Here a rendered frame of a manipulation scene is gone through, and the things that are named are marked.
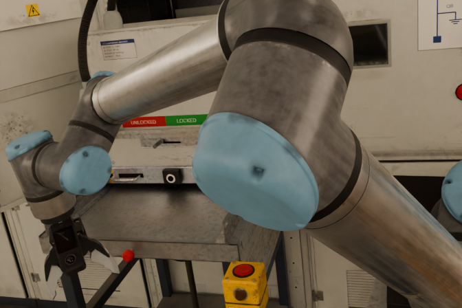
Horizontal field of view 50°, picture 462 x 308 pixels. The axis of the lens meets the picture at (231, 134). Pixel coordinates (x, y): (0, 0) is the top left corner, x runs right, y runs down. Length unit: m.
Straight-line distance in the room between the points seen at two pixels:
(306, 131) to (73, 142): 0.60
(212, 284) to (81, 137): 1.49
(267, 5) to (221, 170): 0.16
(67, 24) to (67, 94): 0.26
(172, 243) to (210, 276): 0.92
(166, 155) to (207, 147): 1.28
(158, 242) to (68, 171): 0.56
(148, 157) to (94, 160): 0.81
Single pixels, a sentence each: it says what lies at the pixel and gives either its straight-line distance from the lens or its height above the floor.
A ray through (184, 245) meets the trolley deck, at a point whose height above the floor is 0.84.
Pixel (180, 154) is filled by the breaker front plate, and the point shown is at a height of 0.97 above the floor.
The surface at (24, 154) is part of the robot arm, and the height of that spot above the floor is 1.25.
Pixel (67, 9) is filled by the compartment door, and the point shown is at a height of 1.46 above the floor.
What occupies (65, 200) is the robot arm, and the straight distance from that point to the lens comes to 1.06.
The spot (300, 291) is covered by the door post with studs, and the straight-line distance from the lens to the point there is 2.23.
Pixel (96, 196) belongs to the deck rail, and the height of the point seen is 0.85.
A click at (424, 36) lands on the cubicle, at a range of 1.77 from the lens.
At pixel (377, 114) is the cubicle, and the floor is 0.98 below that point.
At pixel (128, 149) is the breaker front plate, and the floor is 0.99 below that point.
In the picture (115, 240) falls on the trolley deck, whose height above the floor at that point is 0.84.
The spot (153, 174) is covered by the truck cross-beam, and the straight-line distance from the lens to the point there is 1.72.
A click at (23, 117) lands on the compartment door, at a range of 1.89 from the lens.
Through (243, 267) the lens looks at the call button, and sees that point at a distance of 1.13.
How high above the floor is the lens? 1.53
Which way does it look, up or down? 18 degrees down
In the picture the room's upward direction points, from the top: 7 degrees counter-clockwise
